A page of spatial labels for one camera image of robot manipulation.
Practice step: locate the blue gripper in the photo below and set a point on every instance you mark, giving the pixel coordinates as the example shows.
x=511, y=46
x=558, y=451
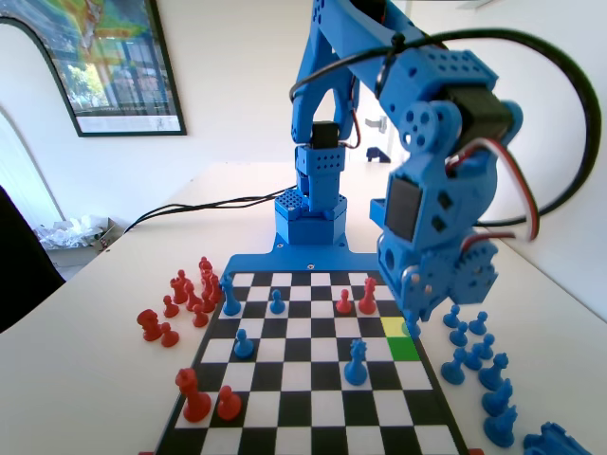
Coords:
x=423, y=282

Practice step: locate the blue pawn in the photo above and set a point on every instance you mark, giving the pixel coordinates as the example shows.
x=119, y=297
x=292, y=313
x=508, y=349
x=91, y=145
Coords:
x=454, y=372
x=276, y=305
x=486, y=350
x=473, y=361
x=478, y=325
x=458, y=337
x=452, y=318
x=244, y=350
x=415, y=331

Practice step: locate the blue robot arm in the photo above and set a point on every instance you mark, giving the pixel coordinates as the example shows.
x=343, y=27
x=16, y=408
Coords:
x=327, y=47

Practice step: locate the red queen chess piece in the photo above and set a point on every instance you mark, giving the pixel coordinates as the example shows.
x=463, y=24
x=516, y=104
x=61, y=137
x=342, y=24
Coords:
x=367, y=301

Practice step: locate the blue crowned chess piece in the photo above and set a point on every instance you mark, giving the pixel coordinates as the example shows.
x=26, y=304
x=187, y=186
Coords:
x=494, y=376

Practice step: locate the blue queen chess piece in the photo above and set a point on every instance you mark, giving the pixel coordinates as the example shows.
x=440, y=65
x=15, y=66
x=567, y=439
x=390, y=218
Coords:
x=355, y=369

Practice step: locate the blue knight chess piece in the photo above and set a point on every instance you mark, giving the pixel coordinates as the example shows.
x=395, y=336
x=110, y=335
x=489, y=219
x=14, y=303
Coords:
x=502, y=429
x=498, y=402

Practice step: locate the blue king chess piece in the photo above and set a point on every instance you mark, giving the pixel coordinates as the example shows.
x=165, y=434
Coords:
x=231, y=303

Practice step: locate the red tall chess piece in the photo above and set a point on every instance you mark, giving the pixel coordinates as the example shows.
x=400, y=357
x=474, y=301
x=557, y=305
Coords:
x=178, y=290
x=192, y=299
x=216, y=290
x=205, y=265

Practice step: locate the red king chess piece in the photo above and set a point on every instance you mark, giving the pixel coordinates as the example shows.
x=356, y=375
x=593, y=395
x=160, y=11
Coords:
x=195, y=405

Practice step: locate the red rook chess piece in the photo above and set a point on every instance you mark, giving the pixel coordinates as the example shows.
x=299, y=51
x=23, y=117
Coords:
x=149, y=327

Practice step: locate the red pawn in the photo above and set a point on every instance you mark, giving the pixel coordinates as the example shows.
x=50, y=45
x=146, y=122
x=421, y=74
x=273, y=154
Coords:
x=200, y=318
x=170, y=309
x=343, y=305
x=169, y=338
x=229, y=406

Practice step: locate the blue base mounting plate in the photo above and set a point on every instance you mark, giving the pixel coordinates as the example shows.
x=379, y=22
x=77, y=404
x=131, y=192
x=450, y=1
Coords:
x=303, y=260

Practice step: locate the blue clamp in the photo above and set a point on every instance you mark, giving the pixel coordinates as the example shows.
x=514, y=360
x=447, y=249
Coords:
x=377, y=155

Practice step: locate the black white chessboard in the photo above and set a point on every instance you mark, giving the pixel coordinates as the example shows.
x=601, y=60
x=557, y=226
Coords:
x=303, y=379

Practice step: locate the blue printed part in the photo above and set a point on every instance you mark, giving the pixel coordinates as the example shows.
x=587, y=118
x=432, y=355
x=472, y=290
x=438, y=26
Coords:
x=555, y=441

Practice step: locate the cardboard box with paper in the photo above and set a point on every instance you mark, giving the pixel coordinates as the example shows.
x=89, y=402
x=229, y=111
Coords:
x=71, y=234

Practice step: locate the black framed poster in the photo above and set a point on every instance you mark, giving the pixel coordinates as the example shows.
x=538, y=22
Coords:
x=123, y=71

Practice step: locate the black chair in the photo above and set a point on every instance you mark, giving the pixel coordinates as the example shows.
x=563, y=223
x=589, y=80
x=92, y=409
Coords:
x=23, y=275

